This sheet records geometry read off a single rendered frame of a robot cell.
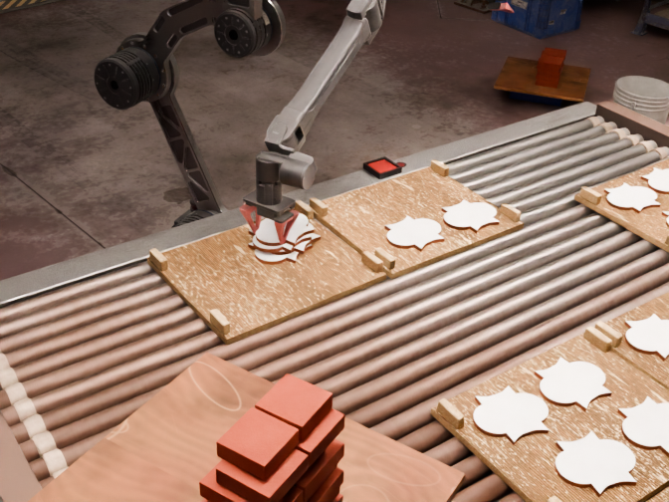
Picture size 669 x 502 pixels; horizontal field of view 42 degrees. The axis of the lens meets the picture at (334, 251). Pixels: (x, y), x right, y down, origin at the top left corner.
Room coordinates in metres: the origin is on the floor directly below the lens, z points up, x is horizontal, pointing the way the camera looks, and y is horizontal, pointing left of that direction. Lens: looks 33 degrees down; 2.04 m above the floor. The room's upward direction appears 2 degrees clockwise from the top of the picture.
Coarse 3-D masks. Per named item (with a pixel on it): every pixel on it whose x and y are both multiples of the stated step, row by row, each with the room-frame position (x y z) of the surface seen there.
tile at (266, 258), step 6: (252, 246) 1.67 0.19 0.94; (312, 246) 1.69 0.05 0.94; (258, 252) 1.65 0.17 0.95; (264, 252) 1.65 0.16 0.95; (294, 252) 1.65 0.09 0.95; (258, 258) 1.63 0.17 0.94; (264, 258) 1.62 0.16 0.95; (270, 258) 1.62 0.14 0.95; (276, 258) 1.62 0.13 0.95; (282, 258) 1.63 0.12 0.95; (288, 258) 1.63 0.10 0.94; (294, 258) 1.63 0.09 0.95; (270, 264) 1.61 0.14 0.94; (276, 264) 1.62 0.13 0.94
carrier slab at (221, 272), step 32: (320, 224) 1.79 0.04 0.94; (192, 256) 1.63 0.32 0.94; (224, 256) 1.64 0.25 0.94; (320, 256) 1.66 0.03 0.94; (352, 256) 1.66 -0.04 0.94; (192, 288) 1.51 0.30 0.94; (224, 288) 1.52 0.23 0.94; (256, 288) 1.52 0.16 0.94; (288, 288) 1.53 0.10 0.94; (320, 288) 1.53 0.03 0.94; (352, 288) 1.54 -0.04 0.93; (256, 320) 1.41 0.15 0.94
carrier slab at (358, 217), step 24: (360, 192) 1.96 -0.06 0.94; (384, 192) 1.96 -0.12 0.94; (408, 192) 1.97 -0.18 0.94; (432, 192) 1.97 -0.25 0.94; (456, 192) 1.98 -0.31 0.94; (336, 216) 1.83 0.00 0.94; (360, 216) 1.84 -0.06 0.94; (384, 216) 1.84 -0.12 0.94; (432, 216) 1.85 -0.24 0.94; (504, 216) 1.87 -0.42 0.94; (360, 240) 1.73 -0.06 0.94; (384, 240) 1.73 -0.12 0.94; (456, 240) 1.75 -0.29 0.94; (480, 240) 1.75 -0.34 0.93; (408, 264) 1.64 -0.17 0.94
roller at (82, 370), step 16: (640, 160) 2.24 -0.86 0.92; (656, 160) 2.27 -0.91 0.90; (592, 176) 2.13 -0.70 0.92; (608, 176) 2.15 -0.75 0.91; (544, 192) 2.02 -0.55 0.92; (560, 192) 2.04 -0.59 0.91; (528, 208) 1.96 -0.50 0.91; (192, 320) 1.43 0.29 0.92; (160, 336) 1.37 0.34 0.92; (176, 336) 1.38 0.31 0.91; (192, 336) 1.39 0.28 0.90; (112, 352) 1.31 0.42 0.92; (128, 352) 1.32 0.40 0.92; (144, 352) 1.33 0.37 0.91; (64, 368) 1.26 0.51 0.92; (80, 368) 1.27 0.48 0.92; (96, 368) 1.27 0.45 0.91; (16, 384) 1.21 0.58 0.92; (32, 384) 1.21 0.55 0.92; (48, 384) 1.22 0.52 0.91; (64, 384) 1.23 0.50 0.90; (0, 400) 1.17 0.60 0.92; (16, 400) 1.18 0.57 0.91
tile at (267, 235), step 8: (304, 216) 1.76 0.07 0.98; (264, 224) 1.71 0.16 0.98; (272, 224) 1.72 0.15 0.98; (296, 224) 1.72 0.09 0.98; (304, 224) 1.72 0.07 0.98; (256, 232) 1.68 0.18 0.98; (264, 232) 1.68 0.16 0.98; (272, 232) 1.68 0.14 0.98; (296, 232) 1.69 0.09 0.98; (304, 232) 1.69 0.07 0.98; (312, 232) 1.70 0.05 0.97; (264, 240) 1.65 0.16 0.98; (272, 240) 1.65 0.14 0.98; (288, 240) 1.65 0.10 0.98; (296, 240) 1.66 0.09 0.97
